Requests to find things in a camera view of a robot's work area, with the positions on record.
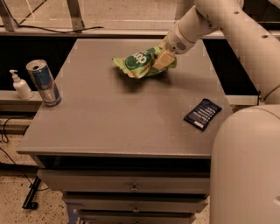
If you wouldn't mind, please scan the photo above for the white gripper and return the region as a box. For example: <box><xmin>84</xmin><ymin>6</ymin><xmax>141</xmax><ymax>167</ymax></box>
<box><xmin>152</xmin><ymin>23</ymin><xmax>196</xmax><ymax>70</ymax></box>

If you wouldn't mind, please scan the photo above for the green rice chip bag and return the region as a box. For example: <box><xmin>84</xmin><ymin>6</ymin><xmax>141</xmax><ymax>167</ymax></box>
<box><xmin>112</xmin><ymin>46</ymin><xmax>177</xmax><ymax>79</ymax></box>

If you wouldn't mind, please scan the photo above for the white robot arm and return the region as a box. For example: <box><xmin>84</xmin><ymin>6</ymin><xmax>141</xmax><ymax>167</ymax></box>
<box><xmin>154</xmin><ymin>0</ymin><xmax>280</xmax><ymax>224</ymax></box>

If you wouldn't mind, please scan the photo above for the redbull can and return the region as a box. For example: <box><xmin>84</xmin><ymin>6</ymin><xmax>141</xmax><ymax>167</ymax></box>
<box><xmin>26</xmin><ymin>59</ymin><xmax>61</xmax><ymax>106</ymax></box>

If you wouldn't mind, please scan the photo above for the dark blue snack packet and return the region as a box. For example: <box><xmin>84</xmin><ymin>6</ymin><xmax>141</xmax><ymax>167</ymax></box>
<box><xmin>184</xmin><ymin>98</ymin><xmax>222</xmax><ymax>131</ymax></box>

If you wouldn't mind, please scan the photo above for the grey drawer cabinet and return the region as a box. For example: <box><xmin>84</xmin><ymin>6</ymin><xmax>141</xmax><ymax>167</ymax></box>
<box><xmin>18</xmin><ymin>38</ymin><xmax>231</xmax><ymax>224</ymax></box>

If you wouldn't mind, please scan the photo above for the white pump bottle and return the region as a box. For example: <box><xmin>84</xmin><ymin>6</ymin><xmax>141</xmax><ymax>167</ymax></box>
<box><xmin>10</xmin><ymin>69</ymin><xmax>33</xmax><ymax>100</ymax></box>

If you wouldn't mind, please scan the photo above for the black cable on ledge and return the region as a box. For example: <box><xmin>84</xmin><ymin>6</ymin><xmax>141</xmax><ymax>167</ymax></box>
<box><xmin>0</xmin><ymin>25</ymin><xmax>104</xmax><ymax>34</ymax></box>

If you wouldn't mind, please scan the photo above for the black floor cable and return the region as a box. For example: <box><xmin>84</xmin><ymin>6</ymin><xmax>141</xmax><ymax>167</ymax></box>
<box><xmin>0</xmin><ymin>115</ymin><xmax>51</xmax><ymax>193</ymax></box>

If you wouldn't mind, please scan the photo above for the black metal floor bracket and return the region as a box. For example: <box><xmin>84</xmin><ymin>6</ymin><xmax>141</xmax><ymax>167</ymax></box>
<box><xmin>22</xmin><ymin>177</ymin><xmax>41</xmax><ymax>210</ymax></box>

